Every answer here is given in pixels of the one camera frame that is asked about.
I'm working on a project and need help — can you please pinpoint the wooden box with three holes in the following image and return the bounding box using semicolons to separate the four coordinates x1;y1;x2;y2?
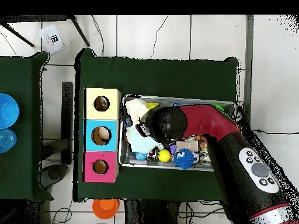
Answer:
83;87;122;183

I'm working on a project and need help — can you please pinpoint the cream knitted cloth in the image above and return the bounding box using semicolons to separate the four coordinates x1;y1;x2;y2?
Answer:
124;98;150;127

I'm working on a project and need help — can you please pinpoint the blue plastic bowl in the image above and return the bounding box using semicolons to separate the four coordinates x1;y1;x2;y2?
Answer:
0;93;21;130

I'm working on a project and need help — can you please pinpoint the orange plastic cone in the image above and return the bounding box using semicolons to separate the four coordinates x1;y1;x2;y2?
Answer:
92;198;120;220

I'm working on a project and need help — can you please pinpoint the blue fuzzy ball with eyes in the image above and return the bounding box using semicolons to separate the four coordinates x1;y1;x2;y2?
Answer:
173;148;196;170

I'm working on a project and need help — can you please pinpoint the mint knitted cloth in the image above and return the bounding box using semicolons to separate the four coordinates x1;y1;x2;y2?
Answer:
126;127;162;154

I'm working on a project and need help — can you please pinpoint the yellow wedge block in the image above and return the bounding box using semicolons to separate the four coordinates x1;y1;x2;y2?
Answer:
145;101;161;110

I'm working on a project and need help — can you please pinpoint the grey round base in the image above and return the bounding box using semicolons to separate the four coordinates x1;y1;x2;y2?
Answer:
39;164;68;190

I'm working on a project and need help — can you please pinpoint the shallow wire mesh bin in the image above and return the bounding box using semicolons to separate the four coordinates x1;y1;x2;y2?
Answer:
117;94;238;172

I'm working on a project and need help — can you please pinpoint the yellow ball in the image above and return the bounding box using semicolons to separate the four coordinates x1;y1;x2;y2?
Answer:
158;149;171;163

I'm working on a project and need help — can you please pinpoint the black flat panel stand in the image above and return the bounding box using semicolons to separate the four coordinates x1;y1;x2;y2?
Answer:
61;81;74;165

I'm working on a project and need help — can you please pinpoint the black power cable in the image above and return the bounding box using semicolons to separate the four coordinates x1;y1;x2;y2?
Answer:
252;129;299;135

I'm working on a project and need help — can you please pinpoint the dark green tablecloth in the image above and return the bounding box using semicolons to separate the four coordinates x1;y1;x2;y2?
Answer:
73;47;240;202

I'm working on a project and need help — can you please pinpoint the green cloth covered side table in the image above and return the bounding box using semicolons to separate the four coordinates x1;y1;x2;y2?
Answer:
0;51;53;202

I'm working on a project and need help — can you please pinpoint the translucent blue plastic cup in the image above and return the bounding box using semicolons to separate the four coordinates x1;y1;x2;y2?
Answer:
0;128;18;154

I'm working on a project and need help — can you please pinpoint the white printed card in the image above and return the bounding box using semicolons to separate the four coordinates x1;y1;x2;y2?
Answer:
38;24;65;55

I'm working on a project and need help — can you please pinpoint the black tripod stand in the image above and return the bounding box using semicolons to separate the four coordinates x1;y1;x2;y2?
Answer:
0;15;91;47

